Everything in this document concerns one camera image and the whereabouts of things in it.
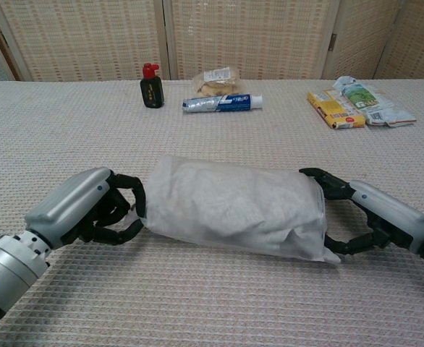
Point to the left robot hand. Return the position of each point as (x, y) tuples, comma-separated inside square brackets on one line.
[(74, 206)]

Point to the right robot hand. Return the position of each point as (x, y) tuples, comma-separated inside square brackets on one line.
[(382, 213)]

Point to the white bagged cloth bundle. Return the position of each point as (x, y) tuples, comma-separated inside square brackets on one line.
[(233, 209)]

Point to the white cloth towel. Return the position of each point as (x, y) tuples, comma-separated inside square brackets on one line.
[(230, 206)]

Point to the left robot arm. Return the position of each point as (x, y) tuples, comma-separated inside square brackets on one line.
[(6, 274)]

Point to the clear bag of biscuits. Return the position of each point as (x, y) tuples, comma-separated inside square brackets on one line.
[(216, 84)]

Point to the white and green snack packet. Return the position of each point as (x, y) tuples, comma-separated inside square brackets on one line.
[(373, 101)]

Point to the yellow rectangular box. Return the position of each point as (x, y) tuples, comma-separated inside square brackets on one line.
[(335, 110)]

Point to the black bottle with red cap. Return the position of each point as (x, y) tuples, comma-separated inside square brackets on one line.
[(151, 90)]

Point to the beige woven tablecloth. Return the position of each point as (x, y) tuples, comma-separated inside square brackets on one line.
[(212, 307)]

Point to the blue and white toothpaste tube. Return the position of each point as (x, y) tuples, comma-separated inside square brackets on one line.
[(223, 103)]

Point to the woven folding screen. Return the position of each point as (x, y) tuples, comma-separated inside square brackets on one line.
[(212, 36)]

